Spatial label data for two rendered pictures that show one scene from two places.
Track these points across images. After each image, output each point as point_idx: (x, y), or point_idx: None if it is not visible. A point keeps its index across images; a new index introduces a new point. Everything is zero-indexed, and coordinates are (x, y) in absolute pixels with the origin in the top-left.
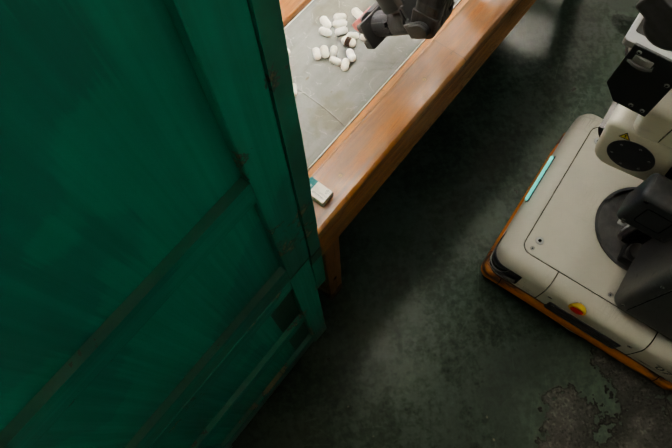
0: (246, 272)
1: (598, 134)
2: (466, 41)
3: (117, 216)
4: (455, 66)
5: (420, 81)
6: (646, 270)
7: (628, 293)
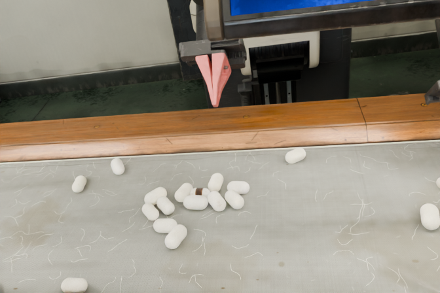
0: None
1: (303, 64)
2: (334, 105)
3: None
4: (374, 97)
5: (431, 105)
6: (333, 78)
7: (347, 92)
